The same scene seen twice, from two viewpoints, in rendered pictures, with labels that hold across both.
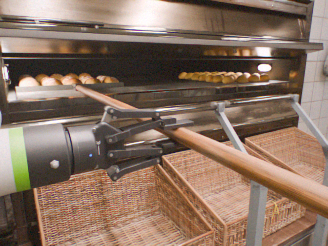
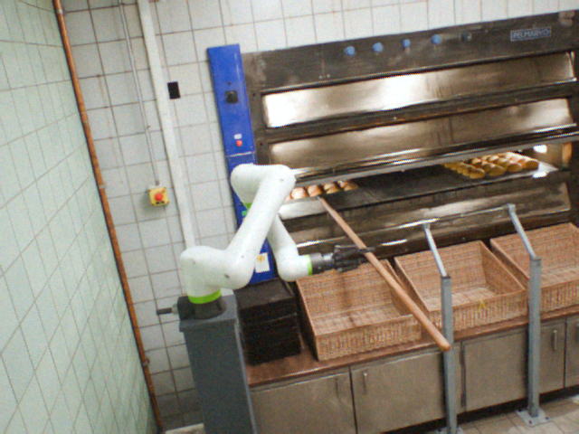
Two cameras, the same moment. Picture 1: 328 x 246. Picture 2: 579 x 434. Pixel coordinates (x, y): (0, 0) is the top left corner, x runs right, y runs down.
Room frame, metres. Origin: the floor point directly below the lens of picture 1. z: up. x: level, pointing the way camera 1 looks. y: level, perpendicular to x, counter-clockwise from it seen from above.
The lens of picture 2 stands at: (-1.65, -0.58, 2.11)
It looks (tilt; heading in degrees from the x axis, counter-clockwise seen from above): 17 degrees down; 23
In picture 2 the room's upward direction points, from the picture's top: 8 degrees counter-clockwise
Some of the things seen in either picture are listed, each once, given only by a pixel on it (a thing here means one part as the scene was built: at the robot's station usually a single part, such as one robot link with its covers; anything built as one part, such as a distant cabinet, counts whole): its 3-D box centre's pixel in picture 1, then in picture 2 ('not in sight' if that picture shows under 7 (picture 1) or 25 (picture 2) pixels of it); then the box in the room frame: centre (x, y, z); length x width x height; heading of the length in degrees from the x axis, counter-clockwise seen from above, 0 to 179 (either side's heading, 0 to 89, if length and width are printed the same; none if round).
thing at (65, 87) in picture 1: (69, 84); (313, 190); (1.50, 0.56, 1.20); 0.55 x 0.36 x 0.03; 120
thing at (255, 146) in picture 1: (302, 161); (555, 264); (1.47, -0.87, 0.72); 0.56 x 0.49 x 0.28; 122
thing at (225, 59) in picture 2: not in sight; (240, 202); (1.64, 1.18, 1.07); 1.93 x 0.16 x 2.15; 31
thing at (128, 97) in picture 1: (196, 92); (429, 197); (1.40, -0.18, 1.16); 1.80 x 0.06 x 0.04; 121
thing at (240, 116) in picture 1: (198, 117); (431, 221); (1.38, -0.19, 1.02); 1.79 x 0.11 x 0.19; 121
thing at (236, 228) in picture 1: (231, 185); (457, 285); (1.16, -0.34, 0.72); 0.56 x 0.49 x 0.28; 121
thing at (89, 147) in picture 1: (96, 146); (332, 260); (0.40, 0.11, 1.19); 0.09 x 0.07 x 0.08; 120
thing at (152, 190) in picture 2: not in sight; (159, 194); (0.58, 1.07, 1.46); 0.10 x 0.07 x 0.10; 121
